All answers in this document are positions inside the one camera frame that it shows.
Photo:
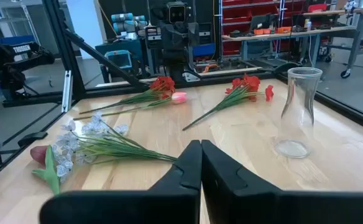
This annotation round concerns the black aluminium table frame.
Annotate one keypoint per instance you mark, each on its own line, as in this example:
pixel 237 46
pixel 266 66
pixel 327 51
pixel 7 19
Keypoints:
pixel 76 77

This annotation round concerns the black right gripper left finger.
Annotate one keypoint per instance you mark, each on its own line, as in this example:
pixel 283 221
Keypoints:
pixel 169 205

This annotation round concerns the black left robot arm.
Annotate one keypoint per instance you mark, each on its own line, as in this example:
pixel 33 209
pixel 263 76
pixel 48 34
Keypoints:
pixel 176 62

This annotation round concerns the black robot arm with label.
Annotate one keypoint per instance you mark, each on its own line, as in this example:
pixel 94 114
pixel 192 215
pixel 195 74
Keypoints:
pixel 16 62

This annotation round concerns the red storage bin rack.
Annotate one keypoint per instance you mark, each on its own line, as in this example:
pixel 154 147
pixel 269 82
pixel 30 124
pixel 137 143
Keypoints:
pixel 237 12

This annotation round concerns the rolling wooden table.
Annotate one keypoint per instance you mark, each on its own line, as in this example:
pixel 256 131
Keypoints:
pixel 358 37

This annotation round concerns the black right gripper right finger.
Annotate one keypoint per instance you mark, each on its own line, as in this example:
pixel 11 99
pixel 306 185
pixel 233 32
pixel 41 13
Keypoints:
pixel 246 205

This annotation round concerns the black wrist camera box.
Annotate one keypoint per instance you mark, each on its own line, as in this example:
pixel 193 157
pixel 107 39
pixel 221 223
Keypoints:
pixel 177 12

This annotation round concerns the silver corner bracket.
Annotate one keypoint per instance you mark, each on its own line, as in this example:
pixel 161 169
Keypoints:
pixel 190 77

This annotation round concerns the orange plastic part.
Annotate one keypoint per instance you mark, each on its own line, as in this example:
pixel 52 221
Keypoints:
pixel 262 31
pixel 284 30

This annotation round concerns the black plastic bracket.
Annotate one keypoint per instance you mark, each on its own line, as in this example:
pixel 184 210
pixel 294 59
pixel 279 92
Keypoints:
pixel 32 138

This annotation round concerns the white artificial flower bunch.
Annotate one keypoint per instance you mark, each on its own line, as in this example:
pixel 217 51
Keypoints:
pixel 116 146

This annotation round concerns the dark red artificial tulip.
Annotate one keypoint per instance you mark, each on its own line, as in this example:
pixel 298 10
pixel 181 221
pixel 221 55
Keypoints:
pixel 38 154

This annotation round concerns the red artificial flower bunch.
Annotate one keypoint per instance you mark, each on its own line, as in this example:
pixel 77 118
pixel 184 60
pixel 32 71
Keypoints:
pixel 164 84
pixel 231 99

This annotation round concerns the blue storage bin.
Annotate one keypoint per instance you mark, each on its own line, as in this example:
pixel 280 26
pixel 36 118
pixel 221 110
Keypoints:
pixel 119 59

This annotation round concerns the wooden workbench with grey legs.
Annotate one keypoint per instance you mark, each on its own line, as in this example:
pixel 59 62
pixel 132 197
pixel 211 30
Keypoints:
pixel 293 33

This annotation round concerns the clear glass vase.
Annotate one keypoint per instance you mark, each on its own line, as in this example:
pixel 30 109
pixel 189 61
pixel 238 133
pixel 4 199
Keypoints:
pixel 296 124

